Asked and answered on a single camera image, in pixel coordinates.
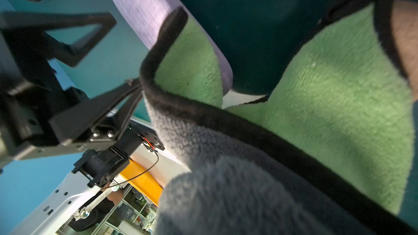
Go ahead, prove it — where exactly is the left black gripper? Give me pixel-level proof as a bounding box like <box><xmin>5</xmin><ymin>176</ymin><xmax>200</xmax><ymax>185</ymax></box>
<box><xmin>1</xmin><ymin>12</ymin><xmax>142</xmax><ymax>168</ymax></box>

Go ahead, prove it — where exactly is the purple eyeglass case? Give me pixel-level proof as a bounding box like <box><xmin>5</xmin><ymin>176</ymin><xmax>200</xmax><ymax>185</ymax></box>
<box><xmin>113</xmin><ymin>0</ymin><xmax>233</xmax><ymax>106</ymax></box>

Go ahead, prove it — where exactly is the grey green microfibre cloth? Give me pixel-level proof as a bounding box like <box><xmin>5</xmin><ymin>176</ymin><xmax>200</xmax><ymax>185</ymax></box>
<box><xmin>140</xmin><ymin>0</ymin><xmax>418</xmax><ymax>235</ymax></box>

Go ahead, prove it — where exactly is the beige cork eyeglass case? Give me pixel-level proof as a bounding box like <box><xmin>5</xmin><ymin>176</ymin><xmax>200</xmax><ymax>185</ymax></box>
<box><xmin>391</xmin><ymin>0</ymin><xmax>418</xmax><ymax>101</ymax></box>

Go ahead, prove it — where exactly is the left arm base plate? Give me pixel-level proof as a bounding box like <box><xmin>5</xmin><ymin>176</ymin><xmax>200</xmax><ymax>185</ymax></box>
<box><xmin>71</xmin><ymin>120</ymin><xmax>165</xmax><ymax>189</ymax></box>

